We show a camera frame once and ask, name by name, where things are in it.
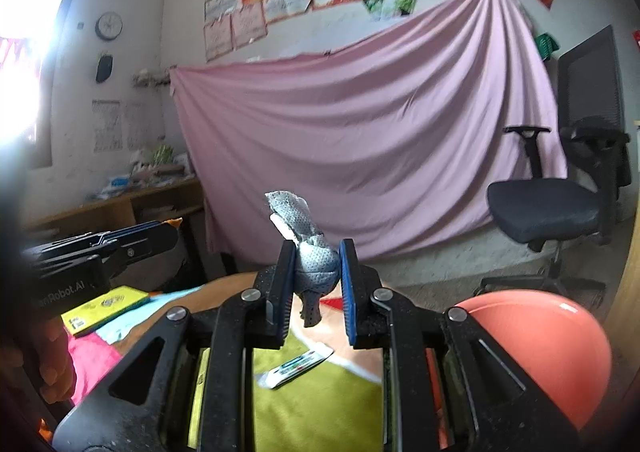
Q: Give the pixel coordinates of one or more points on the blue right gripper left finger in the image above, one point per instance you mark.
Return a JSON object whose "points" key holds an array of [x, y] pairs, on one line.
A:
{"points": [[279, 299]]}

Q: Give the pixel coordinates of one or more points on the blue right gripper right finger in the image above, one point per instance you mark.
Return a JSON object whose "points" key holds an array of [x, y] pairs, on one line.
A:
{"points": [[358, 283]]}

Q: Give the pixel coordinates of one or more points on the grey perforated wrapper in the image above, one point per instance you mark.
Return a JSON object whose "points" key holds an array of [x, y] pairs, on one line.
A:
{"points": [[317, 268]]}

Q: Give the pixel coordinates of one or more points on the person's left hand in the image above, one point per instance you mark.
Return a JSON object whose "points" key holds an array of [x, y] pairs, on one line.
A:
{"points": [[55, 362]]}

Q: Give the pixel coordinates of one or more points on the yellow book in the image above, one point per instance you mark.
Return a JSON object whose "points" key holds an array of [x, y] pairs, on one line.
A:
{"points": [[93, 314]]}

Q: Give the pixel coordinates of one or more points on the green white flat wrapper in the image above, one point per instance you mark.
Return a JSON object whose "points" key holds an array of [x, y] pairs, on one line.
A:
{"points": [[295, 367]]}

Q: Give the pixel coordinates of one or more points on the pink hanging cloth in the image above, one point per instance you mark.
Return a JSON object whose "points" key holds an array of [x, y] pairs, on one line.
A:
{"points": [[392, 141]]}

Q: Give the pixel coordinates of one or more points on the black office chair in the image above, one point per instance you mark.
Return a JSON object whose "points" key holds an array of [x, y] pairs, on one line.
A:
{"points": [[591, 130]]}

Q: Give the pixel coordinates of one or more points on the pink plastic basin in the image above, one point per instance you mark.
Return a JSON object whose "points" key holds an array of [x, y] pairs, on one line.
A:
{"points": [[506, 371]]}

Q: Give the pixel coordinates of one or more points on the wooden wall shelf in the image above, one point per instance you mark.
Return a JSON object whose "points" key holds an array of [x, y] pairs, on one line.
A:
{"points": [[176, 200]]}

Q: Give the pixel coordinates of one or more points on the round wall clock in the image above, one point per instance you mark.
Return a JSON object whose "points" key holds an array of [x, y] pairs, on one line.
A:
{"points": [[109, 26]]}

